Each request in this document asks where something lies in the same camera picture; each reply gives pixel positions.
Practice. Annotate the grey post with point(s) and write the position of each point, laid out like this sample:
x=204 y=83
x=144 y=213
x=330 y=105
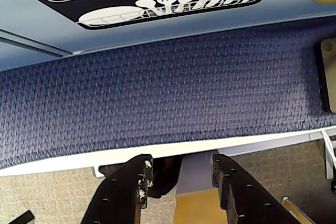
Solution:
x=197 y=174

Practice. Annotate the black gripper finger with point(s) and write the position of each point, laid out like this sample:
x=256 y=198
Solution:
x=244 y=192
x=118 y=195

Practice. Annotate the beige board with black edge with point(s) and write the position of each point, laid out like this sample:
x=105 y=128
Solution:
x=329 y=77

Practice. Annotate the blue woven mat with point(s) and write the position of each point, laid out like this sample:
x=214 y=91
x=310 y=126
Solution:
x=162 y=98

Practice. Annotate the black dishwasher rack sticker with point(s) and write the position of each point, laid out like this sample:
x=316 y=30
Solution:
x=126 y=1

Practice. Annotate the wooden block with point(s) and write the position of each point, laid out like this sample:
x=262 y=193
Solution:
x=195 y=208

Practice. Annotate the light blue toy kitchen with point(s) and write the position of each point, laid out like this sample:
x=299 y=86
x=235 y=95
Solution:
x=183 y=37

